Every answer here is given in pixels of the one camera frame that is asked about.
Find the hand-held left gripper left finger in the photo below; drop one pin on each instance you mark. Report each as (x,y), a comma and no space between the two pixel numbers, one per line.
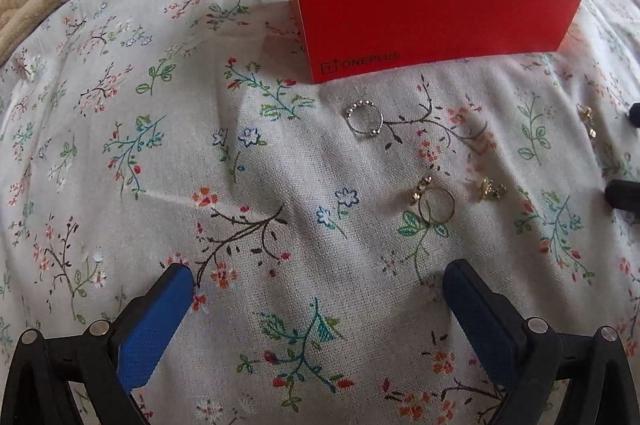
(147,330)

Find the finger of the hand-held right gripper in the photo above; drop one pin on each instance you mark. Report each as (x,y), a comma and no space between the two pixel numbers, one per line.
(636,114)
(625,195)

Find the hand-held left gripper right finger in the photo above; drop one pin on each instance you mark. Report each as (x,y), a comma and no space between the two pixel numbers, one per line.
(482,330)

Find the gold earring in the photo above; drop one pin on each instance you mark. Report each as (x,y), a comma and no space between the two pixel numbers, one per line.
(485,190)
(589,117)

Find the red cardboard box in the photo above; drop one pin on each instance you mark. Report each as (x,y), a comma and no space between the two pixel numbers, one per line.
(430,25)

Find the floral bedsheet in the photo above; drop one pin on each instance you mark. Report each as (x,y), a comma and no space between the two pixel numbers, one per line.
(200,165)

